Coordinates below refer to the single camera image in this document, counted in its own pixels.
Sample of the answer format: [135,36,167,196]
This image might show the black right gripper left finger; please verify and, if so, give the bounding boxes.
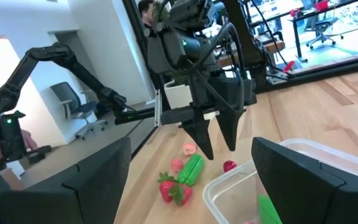
[0,136,132,224]

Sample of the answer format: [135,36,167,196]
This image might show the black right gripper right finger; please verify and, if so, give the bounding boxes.
[250,136,358,224]

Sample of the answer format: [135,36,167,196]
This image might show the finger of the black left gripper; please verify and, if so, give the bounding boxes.
[215,108,246,152]
[181,119,215,161]

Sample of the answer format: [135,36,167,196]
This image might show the small dark red produce toy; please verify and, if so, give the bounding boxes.
[223,160,238,174]

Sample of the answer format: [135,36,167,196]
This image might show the green pea pod toy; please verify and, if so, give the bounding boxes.
[177,153,205,187]

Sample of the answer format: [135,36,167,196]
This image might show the green ribbed cabbage toy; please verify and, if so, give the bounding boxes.
[257,194,283,224]

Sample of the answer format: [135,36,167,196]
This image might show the clear plastic tupperware container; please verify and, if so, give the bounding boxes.
[202,138,358,224]

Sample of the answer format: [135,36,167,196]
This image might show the white plant pot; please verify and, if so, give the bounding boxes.
[163,80,194,110]

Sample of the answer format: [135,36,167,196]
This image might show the red strawberry toy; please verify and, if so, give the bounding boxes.
[156,172,177,203]
[171,183,194,207]

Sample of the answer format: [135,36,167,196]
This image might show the red hand tool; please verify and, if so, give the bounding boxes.
[282,60,296,73]

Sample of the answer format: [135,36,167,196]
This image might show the person's hand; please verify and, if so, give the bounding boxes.
[21,129,39,152]

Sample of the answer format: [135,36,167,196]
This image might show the dark office chair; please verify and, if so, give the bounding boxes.
[50,81,108,140]

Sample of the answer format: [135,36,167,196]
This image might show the black desk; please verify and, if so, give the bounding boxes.
[287,0,358,63]

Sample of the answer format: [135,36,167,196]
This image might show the person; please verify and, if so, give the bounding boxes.
[137,0,155,29]

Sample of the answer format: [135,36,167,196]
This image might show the grey office chair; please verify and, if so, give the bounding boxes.
[305,12,344,50]

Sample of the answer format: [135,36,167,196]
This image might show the red bin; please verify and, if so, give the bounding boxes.
[314,0,331,12]

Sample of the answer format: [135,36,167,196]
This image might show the white vertical post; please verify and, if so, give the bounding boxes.
[154,88,162,127]

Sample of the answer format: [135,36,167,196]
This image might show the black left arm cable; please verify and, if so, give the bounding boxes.
[185,21,247,114]

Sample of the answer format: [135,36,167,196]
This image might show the black table edge rail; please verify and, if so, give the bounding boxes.
[255,52,358,94]

